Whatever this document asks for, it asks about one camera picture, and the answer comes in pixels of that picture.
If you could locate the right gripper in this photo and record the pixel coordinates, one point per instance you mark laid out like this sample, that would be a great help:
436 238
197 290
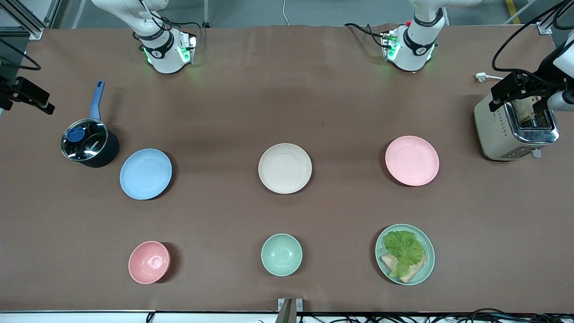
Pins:
7 89

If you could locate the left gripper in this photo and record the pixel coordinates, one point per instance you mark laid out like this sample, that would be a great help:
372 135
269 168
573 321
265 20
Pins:
541 77

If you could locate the pink plate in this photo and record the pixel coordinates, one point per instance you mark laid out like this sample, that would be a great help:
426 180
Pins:
411 160

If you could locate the blue plate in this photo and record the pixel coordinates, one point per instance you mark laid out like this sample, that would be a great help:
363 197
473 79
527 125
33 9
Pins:
145 174

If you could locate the toast slice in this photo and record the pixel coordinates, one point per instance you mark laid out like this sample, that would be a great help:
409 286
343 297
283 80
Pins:
524 110

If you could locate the beige chrome toaster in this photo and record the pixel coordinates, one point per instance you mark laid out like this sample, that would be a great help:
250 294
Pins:
497 134

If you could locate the glass lid blue knob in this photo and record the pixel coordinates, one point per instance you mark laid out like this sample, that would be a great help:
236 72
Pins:
87 141

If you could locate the grey connector box green light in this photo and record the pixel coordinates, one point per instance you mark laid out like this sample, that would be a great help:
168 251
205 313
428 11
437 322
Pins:
391 45
187 47

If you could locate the green plate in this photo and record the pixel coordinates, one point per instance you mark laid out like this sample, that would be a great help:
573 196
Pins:
428 264

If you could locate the green lettuce leaf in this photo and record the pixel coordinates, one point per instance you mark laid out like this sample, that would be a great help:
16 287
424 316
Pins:
403 249

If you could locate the brown bread slice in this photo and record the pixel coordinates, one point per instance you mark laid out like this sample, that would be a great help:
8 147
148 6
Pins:
415 271

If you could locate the small pink bowl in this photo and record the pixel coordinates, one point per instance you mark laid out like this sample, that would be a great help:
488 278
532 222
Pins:
149 262

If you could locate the beige plate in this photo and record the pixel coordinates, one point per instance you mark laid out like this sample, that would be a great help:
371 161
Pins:
285 168

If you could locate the small green bowl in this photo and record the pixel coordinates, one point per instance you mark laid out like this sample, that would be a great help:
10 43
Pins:
281 255

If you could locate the aluminium frame profile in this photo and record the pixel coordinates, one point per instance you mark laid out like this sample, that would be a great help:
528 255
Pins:
27 24
545 28

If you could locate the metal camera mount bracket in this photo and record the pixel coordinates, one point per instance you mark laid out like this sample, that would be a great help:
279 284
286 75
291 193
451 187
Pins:
287 309

